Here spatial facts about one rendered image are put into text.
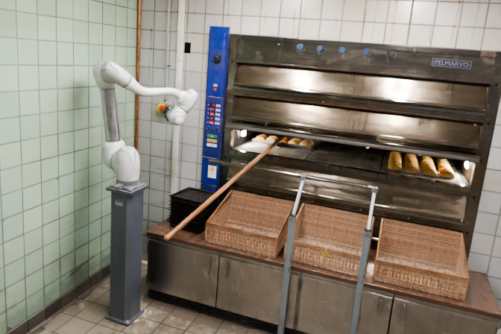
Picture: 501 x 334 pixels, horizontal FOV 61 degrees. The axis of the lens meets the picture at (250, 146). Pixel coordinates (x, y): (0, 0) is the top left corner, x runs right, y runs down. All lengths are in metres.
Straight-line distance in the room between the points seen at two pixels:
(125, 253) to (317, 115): 1.70
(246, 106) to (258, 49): 0.46
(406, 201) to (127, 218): 1.98
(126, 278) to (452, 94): 2.58
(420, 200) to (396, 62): 1.00
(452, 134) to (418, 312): 1.20
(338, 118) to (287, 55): 0.61
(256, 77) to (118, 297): 1.91
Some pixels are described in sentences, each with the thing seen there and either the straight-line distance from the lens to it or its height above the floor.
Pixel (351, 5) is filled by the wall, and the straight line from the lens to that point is 3.25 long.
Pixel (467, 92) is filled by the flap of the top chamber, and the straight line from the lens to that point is 3.24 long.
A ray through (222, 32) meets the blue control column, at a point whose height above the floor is 2.11.
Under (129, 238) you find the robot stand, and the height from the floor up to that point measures 0.66.
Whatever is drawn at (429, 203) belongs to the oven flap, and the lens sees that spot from 3.35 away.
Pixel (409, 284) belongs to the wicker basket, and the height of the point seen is 0.61.
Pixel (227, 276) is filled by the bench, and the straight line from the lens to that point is 3.22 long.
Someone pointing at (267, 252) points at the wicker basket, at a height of 0.61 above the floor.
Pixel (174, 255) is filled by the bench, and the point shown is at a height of 0.44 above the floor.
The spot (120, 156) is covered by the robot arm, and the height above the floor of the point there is 1.23.
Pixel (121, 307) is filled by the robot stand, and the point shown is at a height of 0.13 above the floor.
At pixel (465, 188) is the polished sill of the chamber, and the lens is 3.34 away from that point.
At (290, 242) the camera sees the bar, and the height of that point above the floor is 0.77.
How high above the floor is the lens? 1.95
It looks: 12 degrees down
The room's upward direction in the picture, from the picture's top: 5 degrees clockwise
